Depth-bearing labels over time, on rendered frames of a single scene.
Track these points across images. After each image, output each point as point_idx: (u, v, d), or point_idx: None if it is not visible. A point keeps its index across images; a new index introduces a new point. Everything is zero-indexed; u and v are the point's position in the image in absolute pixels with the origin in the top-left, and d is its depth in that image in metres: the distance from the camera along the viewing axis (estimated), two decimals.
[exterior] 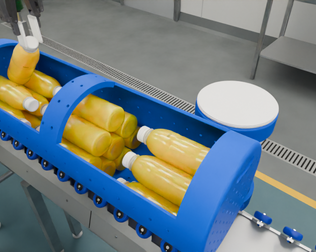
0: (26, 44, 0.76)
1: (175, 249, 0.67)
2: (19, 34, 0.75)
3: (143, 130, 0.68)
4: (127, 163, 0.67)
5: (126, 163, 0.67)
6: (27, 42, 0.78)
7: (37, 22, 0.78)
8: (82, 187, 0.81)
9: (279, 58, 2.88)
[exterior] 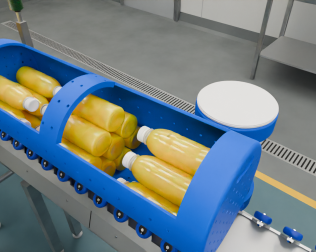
0: None
1: (175, 249, 0.67)
2: None
3: (143, 130, 0.68)
4: (127, 163, 0.67)
5: (126, 163, 0.67)
6: None
7: None
8: (82, 187, 0.81)
9: (279, 58, 2.88)
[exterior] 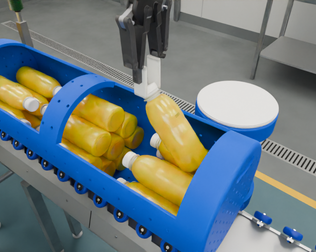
0: (146, 93, 0.58)
1: (175, 249, 0.67)
2: (141, 82, 0.57)
3: (153, 89, 0.59)
4: (127, 163, 0.67)
5: (126, 163, 0.67)
6: None
7: (158, 64, 0.60)
8: (82, 187, 0.81)
9: (279, 58, 2.88)
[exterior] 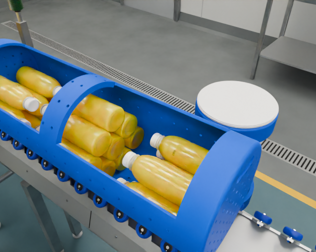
0: None
1: (175, 249, 0.67)
2: None
3: None
4: (127, 163, 0.67)
5: (126, 163, 0.67)
6: None
7: None
8: (82, 187, 0.81)
9: (279, 58, 2.88)
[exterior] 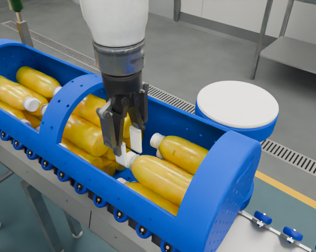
0: (126, 162, 0.65)
1: (175, 249, 0.67)
2: (120, 155, 0.64)
3: None
4: (127, 163, 0.67)
5: None
6: None
7: (139, 133, 0.67)
8: (82, 187, 0.81)
9: (279, 58, 2.88)
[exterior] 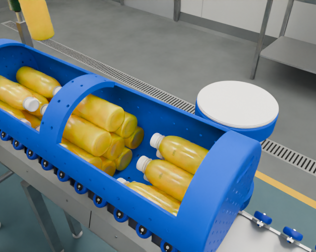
0: None
1: (175, 249, 0.67)
2: None
3: None
4: None
5: None
6: None
7: None
8: (82, 187, 0.81)
9: (279, 58, 2.88)
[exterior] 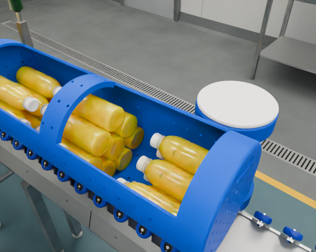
0: None
1: (175, 249, 0.67)
2: None
3: None
4: None
5: None
6: None
7: None
8: (82, 187, 0.81)
9: (279, 58, 2.88)
